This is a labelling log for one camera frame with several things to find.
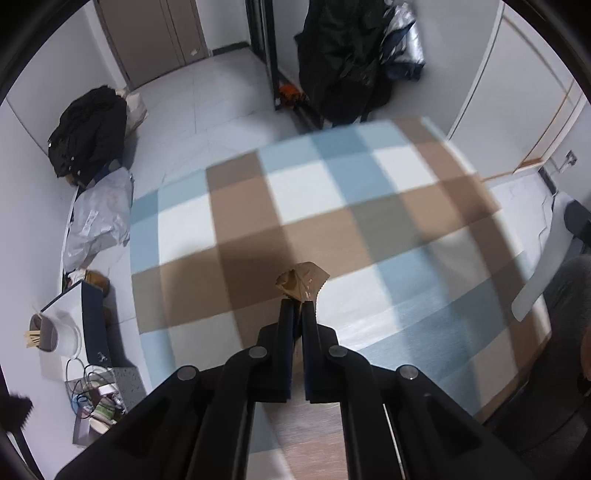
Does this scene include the brown wrapper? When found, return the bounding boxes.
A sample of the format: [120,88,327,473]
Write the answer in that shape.
[276,262,329,303]

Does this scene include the checkered blue brown tablecloth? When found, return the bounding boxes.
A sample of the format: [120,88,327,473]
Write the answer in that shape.
[129,115,553,480]

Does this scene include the small brown box on floor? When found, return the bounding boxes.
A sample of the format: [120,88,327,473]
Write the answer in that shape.
[67,269,110,297]

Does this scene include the white round container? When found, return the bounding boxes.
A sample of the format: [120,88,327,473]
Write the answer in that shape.
[48,311,83,359]

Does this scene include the grey cup with sticks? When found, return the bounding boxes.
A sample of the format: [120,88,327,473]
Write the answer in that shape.
[24,313,58,353]

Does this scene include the grey plastic bag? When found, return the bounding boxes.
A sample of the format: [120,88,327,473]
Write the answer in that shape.
[62,167,133,273]

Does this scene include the orange item on floor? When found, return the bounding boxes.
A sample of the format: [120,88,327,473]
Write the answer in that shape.
[279,83,305,108]

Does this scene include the beige bag on floor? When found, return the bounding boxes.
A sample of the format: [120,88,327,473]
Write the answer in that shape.
[117,90,148,137]

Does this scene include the black clothes pile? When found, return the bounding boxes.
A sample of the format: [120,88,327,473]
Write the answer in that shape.
[48,85,127,185]

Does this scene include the black hanging coat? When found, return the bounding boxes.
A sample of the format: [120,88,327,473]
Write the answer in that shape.
[294,0,388,125]

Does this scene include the grey brown entrance door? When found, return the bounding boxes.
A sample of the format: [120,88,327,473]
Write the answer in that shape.
[94,0,208,89]

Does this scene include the cable and clutter pile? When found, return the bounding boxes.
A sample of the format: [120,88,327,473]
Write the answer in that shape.
[64,357,129,446]

